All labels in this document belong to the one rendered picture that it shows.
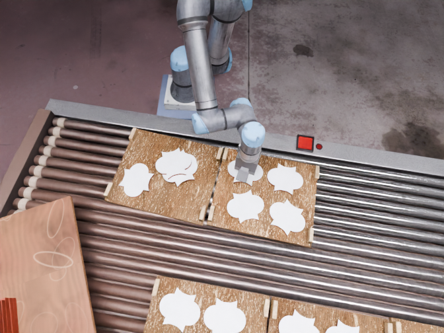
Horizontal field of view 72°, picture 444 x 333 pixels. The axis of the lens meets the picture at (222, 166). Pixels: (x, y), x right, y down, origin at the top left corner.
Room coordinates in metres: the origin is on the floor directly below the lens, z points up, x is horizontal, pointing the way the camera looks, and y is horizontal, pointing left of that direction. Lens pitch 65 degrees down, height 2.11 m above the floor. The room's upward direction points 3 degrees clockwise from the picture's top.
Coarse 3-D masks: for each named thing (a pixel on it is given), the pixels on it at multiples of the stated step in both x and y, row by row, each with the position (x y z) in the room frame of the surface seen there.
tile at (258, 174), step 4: (232, 164) 0.56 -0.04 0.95; (228, 168) 0.54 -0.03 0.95; (232, 168) 0.54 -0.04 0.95; (256, 168) 0.54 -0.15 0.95; (260, 168) 0.55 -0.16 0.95; (232, 172) 0.52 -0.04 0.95; (236, 172) 0.52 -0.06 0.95; (256, 172) 0.53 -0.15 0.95; (260, 172) 0.53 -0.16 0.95; (232, 176) 0.51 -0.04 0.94; (236, 176) 0.50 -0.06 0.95; (248, 176) 0.51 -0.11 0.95; (252, 176) 0.51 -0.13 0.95; (256, 176) 0.51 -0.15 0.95; (260, 176) 0.51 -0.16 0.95; (236, 180) 0.49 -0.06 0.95; (248, 180) 0.49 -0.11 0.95; (252, 180) 0.49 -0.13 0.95; (256, 180) 0.49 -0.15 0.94; (248, 184) 0.47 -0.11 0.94
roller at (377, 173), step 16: (80, 128) 0.72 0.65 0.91; (96, 128) 0.72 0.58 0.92; (112, 128) 0.72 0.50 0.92; (208, 144) 0.67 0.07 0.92; (224, 144) 0.67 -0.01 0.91; (288, 160) 0.61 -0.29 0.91; (304, 160) 0.61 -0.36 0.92; (320, 160) 0.62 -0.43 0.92; (368, 176) 0.56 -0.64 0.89; (384, 176) 0.56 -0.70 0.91; (400, 176) 0.56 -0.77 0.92; (416, 176) 0.56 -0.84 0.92
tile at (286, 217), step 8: (272, 208) 0.38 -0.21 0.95; (280, 208) 0.38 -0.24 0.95; (288, 208) 0.38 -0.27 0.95; (296, 208) 0.38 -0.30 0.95; (272, 216) 0.34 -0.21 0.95; (280, 216) 0.34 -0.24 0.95; (288, 216) 0.35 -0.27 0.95; (296, 216) 0.35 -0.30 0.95; (272, 224) 0.31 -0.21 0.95; (280, 224) 0.31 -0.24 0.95; (288, 224) 0.31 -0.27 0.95; (296, 224) 0.32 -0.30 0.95; (304, 224) 0.32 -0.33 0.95; (288, 232) 0.28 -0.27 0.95; (296, 232) 0.29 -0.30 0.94
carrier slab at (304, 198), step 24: (264, 168) 0.55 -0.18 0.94; (312, 168) 0.56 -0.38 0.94; (216, 192) 0.43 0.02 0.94; (240, 192) 0.44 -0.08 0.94; (264, 192) 0.45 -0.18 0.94; (312, 192) 0.46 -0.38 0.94; (216, 216) 0.33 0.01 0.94; (264, 216) 0.34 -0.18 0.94; (312, 216) 0.36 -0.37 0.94; (288, 240) 0.25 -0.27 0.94
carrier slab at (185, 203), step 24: (144, 144) 0.64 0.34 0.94; (168, 144) 0.65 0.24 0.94; (192, 144) 0.65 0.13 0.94; (120, 168) 0.52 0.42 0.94; (216, 168) 0.54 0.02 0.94; (120, 192) 0.41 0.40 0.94; (144, 192) 0.42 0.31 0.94; (168, 192) 0.42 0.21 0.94; (192, 192) 0.43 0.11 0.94; (168, 216) 0.32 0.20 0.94; (192, 216) 0.33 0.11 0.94
